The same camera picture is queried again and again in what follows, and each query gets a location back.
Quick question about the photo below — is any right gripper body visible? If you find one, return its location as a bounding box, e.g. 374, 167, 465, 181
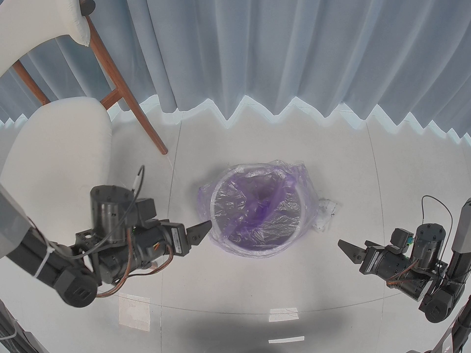
359, 245, 411, 287

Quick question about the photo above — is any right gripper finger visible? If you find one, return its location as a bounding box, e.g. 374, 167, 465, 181
338, 239, 368, 265

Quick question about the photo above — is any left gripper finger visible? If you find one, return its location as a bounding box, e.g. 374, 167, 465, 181
185, 220, 213, 248

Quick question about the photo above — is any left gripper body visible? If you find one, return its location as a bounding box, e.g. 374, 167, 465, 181
133, 221, 192, 268

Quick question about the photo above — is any purple plastic bag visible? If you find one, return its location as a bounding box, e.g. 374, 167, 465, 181
197, 159, 320, 258

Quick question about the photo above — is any white trash bin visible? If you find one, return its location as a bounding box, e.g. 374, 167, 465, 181
210, 164, 313, 256

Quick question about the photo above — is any crumpled white paper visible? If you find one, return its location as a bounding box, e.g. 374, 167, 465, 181
313, 198, 340, 233

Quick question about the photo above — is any white cushioned wooden chair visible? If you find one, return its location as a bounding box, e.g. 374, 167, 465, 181
0, 0, 170, 271

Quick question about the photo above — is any pale blue curtain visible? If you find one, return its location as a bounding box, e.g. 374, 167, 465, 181
0, 0, 471, 139

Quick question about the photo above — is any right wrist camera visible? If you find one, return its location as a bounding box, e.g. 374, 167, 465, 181
391, 228, 413, 256

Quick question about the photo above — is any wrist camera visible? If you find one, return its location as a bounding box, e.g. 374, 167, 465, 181
391, 228, 413, 256
134, 198, 157, 231

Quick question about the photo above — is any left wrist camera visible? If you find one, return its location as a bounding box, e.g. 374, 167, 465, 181
134, 198, 157, 231

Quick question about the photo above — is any black cable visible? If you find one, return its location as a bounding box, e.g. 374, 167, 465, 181
105, 165, 146, 242
421, 195, 454, 242

